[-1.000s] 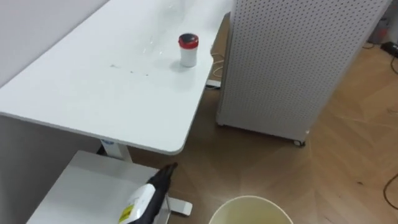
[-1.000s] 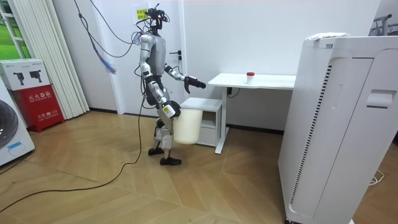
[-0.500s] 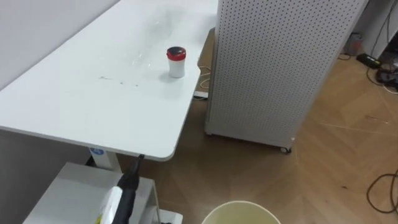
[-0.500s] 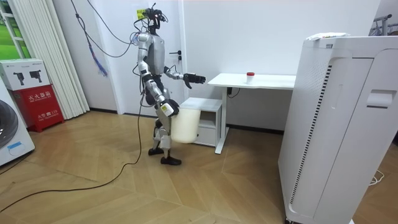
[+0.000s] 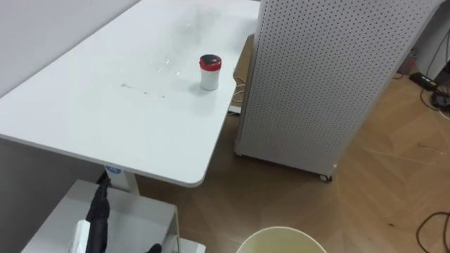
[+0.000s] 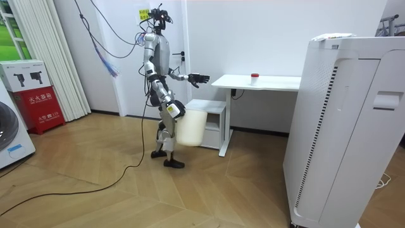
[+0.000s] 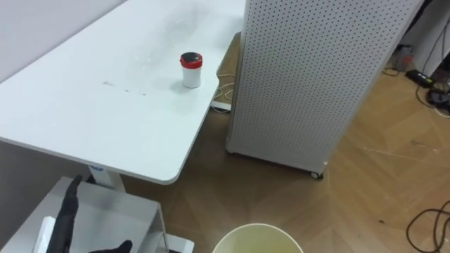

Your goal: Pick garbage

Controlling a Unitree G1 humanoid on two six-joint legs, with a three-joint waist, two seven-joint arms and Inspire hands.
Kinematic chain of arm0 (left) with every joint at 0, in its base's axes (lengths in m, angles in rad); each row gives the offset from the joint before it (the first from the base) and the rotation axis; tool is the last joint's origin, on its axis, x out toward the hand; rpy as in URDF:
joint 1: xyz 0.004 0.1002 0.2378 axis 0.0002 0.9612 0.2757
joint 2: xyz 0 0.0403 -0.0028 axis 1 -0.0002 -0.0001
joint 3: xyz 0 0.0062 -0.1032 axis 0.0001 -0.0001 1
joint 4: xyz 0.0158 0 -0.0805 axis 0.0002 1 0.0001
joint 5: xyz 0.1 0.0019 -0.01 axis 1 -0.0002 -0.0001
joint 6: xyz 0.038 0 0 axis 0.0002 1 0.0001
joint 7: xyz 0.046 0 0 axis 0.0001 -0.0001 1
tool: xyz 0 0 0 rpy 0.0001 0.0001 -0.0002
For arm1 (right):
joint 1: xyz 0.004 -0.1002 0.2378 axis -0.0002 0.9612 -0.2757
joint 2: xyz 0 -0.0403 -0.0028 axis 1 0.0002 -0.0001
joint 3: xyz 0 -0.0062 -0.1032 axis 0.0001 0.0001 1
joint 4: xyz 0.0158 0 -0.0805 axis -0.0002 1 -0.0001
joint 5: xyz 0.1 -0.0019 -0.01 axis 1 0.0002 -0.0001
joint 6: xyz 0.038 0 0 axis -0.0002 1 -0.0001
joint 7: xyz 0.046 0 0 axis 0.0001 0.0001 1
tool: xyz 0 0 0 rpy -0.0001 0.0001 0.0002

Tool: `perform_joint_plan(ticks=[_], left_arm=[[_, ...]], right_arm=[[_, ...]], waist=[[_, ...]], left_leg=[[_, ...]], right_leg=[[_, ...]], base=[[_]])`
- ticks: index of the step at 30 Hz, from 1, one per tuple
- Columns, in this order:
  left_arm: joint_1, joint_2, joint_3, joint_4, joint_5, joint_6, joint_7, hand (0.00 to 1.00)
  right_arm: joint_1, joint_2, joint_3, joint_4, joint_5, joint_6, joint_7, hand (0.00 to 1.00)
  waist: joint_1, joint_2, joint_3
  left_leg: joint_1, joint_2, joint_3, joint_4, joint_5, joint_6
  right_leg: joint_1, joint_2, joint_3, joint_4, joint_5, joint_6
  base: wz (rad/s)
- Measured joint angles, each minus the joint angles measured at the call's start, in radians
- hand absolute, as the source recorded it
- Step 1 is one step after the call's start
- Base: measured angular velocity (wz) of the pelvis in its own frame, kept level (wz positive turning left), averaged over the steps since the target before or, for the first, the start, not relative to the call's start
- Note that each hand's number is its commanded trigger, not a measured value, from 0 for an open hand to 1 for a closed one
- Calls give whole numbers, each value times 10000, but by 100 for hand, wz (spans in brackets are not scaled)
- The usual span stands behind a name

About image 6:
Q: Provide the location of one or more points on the white desk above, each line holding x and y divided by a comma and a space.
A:
272, 83

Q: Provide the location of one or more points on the window with green view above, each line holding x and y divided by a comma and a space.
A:
9, 41

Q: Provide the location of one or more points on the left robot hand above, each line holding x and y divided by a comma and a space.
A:
197, 78

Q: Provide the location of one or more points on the metal clothes rack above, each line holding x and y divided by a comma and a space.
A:
390, 23

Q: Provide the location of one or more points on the white washing machine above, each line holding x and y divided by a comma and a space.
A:
12, 139

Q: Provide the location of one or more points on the yellow paper note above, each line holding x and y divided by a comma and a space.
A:
144, 15

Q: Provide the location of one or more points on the white cardboard box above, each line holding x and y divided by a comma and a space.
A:
23, 74

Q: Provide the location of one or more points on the robot body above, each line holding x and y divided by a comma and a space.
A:
163, 54

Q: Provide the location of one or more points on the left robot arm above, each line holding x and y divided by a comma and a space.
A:
178, 76

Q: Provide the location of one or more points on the red fire equipment cabinet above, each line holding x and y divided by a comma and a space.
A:
39, 107

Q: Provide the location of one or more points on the white plastic waste bin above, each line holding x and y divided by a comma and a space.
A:
191, 128

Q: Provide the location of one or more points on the white jar with red lid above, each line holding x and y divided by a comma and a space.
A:
254, 79

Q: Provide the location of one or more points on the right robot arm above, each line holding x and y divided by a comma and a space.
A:
158, 87

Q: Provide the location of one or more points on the small white bedside cabinet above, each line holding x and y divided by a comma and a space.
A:
205, 106

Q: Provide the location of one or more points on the large white air purifier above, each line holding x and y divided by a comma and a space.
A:
341, 133

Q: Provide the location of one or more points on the white paper sheets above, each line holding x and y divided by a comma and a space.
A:
332, 36

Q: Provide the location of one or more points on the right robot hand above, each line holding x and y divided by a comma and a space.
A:
175, 109

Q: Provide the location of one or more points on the robot legs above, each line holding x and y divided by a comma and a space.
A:
167, 139

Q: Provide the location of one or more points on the white door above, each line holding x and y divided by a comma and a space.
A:
126, 82

